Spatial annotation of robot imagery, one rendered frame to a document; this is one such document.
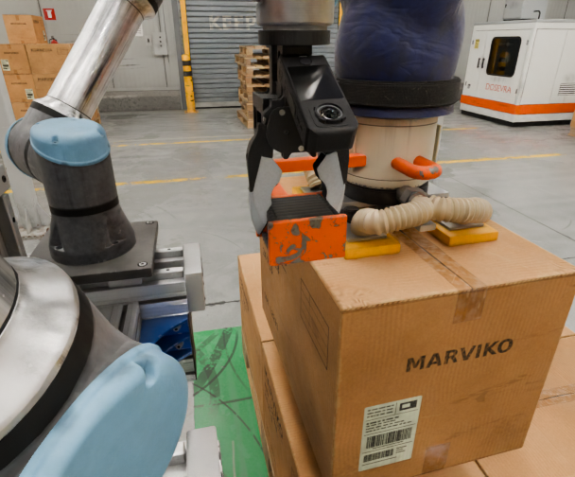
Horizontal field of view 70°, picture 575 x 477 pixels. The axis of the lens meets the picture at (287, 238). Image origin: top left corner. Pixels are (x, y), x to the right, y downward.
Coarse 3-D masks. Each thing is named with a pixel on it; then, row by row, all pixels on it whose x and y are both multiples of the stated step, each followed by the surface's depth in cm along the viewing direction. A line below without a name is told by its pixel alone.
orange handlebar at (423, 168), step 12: (360, 156) 73; (420, 156) 72; (288, 168) 71; (300, 168) 71; (312, 168) 72; (396, 168) 70; (408, 168) 67; (420, 168) 66; (432, 168) 66; (276, 192) 55
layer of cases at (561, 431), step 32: (256, 256) 181; (256, 288) 158; (256, 320) 140; (256, 352) 146; (256, 384) 157; (288, 384) 114; (544, 384) 114; (288, 416) 104; (544, 416) 104; (288, 448) 99; (544, 448) 96
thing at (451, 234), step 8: (440, 224) 75; (448, 224) 74; (456, 224) 74; (464, 224) 74; (472, 224) 74; (480, 224) 74; (432, 232) 75; (440, 232) 73; (448, 232) 72; (456, 232) 72; (464, 232) 72; (472, 232) 72; (480, 232) 72; (488, 232) 72; (496, 232) 73; (448, 240) 71; (456, 240) 71; (464, 240) 72; (472, 240) 72; (480, 240) 72; (488, 240) 73
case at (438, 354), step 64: (384, 256) 68; (448, 256) 68; (512, 256) 68; (320, 320) 65; (384, 320) 58; (448, 320) 61; (512, 320) 64; (320, 384) 70; (384, 384) 63; (448, 384) 67; (512, 384) 71; (320, 448) 75; (384, 448) 70; (448, 448) 75; (512, 448) 80
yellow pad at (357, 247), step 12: (300, 192) 92; (348, 216) 74; (348, 228) 73; (348, 240) 69; (360, 240) 69; (372, 240) 69; (384, 240) 69; (396, 240) 69; (348, 252) 67; (360, 252) 67; (372, 252) 68; (384, 252) 68; (396, 252) 69
